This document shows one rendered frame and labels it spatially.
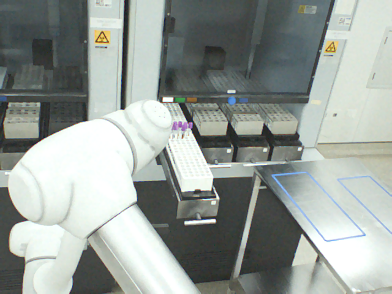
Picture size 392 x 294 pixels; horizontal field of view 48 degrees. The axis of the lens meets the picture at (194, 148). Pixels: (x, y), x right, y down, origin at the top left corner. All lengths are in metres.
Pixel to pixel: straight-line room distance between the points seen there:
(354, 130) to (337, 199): 2.10
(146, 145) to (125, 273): 0.23
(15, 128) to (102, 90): 0.33
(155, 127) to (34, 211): 0.25
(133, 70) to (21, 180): 0.93
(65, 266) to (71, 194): 0.45
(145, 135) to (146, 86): 0.82
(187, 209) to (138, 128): 0.65
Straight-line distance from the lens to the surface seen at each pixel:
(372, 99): 3.56
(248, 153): 1.76
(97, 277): 2.03
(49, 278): 1.19
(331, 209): 1.50
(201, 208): 1.44
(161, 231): 1.38
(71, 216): 0.73
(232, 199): 1.87
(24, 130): 1.67
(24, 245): 1.32
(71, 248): 1.12
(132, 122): 0.81
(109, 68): 1.58
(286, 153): 1.83
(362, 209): 1.55
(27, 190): 0.72
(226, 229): 1.97
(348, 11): 1.80
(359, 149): 3.75
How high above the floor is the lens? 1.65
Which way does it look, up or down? 30 degrees down
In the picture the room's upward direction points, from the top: 8 degrees clockwise
